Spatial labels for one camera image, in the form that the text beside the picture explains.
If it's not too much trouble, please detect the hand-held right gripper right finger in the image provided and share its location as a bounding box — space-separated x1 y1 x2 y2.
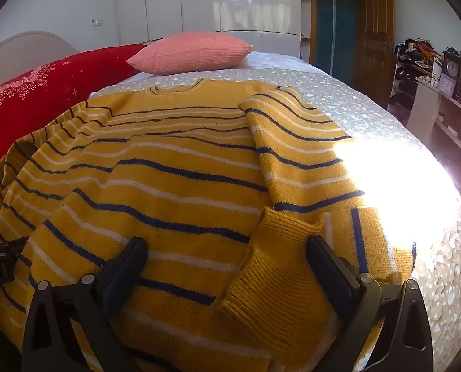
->
306 236 434 372

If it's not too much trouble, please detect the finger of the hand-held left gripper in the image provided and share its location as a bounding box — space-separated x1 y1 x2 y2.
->
0 237 28 260

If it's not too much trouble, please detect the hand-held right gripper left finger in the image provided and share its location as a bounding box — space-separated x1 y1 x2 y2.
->
21 236 149 372

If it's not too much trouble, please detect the yellow striped sweater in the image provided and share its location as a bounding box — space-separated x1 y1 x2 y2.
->
0 78 417 372

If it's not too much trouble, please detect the long red pillow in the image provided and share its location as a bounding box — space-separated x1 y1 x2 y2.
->
0 44 148 183

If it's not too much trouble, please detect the beige dotted bedspread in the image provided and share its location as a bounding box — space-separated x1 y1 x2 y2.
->
89 66 461 372

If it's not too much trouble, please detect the white shelf unit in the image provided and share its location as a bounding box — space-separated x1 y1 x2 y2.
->
385 73 461 202

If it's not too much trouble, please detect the white headboard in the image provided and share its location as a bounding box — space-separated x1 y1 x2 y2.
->
0 31 80 95

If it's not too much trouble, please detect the pink pillow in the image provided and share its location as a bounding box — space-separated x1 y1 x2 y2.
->
127 32 253 75

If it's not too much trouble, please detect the wooden door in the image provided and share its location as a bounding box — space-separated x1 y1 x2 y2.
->
356 0 396 105

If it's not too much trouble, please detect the black mantel clock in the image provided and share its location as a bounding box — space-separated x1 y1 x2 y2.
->
443 47 461 82

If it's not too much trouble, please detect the pile of clutter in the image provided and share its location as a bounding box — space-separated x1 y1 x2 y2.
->
394 39 444 74

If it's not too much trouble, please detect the teal glass door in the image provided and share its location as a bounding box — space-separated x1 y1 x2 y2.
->
316 0 361 82

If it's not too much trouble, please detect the white glossy wardrobe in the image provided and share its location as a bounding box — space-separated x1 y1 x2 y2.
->
116 0 312 53

